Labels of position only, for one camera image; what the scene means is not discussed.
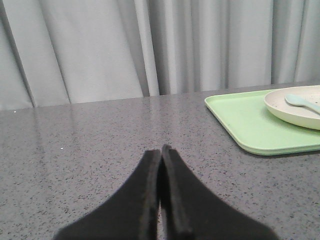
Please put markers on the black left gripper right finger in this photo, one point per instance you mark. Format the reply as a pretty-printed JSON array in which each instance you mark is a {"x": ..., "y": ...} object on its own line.
[{"x": 193, "y": 212}]

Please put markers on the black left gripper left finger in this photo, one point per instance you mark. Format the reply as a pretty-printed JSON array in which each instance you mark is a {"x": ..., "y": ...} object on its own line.
[{"x": 131, "y": 213}]

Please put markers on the grey pleated curtain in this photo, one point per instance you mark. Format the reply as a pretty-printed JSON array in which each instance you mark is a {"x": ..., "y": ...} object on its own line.
[{"x": 55, "y": 52}]

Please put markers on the light blue plastic spoon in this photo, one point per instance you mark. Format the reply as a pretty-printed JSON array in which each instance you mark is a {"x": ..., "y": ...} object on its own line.
[{"x": 298, "y": 101}]

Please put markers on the beige speckled round plate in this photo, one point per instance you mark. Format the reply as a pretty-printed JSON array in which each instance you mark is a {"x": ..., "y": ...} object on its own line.
[{"x": 302, "y": 116}]

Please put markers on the light green plastic tray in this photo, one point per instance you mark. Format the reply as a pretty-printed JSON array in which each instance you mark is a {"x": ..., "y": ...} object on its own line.
[{"x": 248, "y": 121}]

